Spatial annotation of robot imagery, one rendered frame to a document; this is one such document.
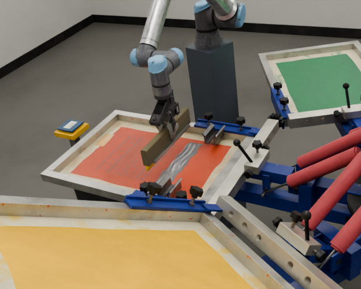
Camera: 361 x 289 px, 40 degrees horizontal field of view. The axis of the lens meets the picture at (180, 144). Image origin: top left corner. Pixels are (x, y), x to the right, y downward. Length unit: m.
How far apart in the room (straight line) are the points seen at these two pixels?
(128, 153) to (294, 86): 0.97
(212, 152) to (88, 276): 1.19
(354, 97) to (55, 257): 1.82
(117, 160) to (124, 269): 1.12
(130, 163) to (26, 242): 1.11
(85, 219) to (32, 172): 2.84
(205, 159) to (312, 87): 0.80
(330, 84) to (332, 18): 3.09
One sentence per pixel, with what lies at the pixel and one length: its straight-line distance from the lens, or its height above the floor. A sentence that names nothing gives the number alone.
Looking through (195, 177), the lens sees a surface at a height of 0.96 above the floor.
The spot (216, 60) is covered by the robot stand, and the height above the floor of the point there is 1.15.
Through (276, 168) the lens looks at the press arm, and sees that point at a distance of 1.95.
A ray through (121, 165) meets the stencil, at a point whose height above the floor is 0.96.
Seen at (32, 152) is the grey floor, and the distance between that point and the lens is 4.46.
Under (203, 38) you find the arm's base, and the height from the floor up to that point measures 1.26.
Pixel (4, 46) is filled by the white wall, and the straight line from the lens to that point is 6.18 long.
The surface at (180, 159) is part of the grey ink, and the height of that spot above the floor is 0.96.
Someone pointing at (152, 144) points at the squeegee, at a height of 1.14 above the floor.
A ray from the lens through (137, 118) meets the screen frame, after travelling 2.51.
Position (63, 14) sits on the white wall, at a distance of 6.86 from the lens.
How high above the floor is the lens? 2.20
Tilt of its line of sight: 33 degrees down
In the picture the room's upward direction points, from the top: 9 degrees counter-clockwise
